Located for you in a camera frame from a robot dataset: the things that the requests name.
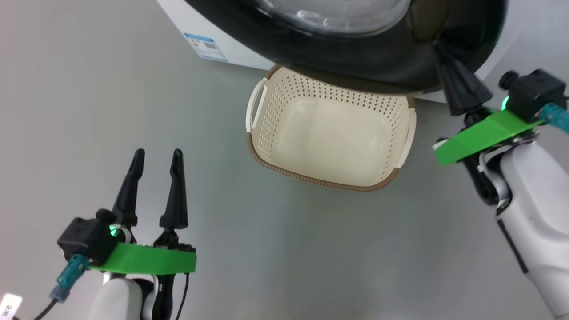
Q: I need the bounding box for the cream perforated laundry basket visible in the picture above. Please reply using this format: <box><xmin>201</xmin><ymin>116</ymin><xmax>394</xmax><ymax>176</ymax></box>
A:
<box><xmin>245</xmin><ymin>64</ymin><xmax>417</xmax><ymax>192</ymax></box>

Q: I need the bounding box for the teal right camera connector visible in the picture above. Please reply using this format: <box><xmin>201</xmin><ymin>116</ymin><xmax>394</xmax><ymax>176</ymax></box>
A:
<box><xmin>540</xmin><ymin>103</ymin><xmax>569</xmax><ymax>134</ymax></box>

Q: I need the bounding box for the black left camera cable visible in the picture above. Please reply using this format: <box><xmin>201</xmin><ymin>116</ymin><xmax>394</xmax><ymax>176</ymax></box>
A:
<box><xmin>31</xmin><ymin>299</ymin><xmax>58</xmax><ymax>320</ymax></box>

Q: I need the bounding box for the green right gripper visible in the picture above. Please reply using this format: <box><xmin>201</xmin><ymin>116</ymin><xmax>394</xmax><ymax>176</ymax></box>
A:
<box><xmin>435</xmin><ymin>41</ymin><xmax>544</xmax><ymax>167</ymax></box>

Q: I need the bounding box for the thin brown left gripper cable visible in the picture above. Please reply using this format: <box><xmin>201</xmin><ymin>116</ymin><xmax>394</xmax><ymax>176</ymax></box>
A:
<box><xmin>175</xmin><ymin>273</ymin><xmax>190</xmax><ymax>320</ymax></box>

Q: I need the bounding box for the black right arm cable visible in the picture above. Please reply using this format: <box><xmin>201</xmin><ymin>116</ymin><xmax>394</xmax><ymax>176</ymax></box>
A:
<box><xmin>496</xmin><ymin>218</ymin><xmax>529</xmax><ymax>274</ymax></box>

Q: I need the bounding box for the black round washer door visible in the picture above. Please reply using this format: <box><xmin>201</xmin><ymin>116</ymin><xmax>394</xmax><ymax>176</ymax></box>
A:
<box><xmin>184</xmin><ymin>0</ymin><xmax>507</xmax><ymax>95</ymax></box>

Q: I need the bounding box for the white cable tag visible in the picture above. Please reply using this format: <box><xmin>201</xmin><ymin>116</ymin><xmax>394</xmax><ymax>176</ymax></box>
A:
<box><xmin>0</xmin><ymin>293</ymin><xmax>23</xmax><ymax>320</ymax></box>

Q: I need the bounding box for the teal left camera connector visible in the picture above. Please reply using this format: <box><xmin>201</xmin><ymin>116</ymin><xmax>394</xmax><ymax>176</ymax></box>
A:
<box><xmin>50</xmin><ymin>254</ymin><xmax>89</xmax><ymax>303</ymax></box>

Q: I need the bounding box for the white front-load washing machine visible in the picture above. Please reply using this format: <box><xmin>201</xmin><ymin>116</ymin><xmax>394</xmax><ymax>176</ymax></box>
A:
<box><xmin>156</xmin><ymin>0</ymin><xmax>509</xmax><ymax>105</ymax></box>

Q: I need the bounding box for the teal camera connector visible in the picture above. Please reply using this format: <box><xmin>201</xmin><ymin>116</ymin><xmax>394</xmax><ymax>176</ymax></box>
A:
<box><xmin>540</xmin><ymin>103</ymin><xmax>569</xmax><ymax>134</ymax></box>
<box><xmin>50</xmin><ymin>254</ymin><xmax>89</xmax><ymax>303</ymax></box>

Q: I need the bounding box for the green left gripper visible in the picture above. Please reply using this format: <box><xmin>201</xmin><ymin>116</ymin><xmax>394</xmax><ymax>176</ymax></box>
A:
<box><xmin>89</xmin><ymin>149</ymin><xmax>197</xmax><ymax>274</ymax></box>

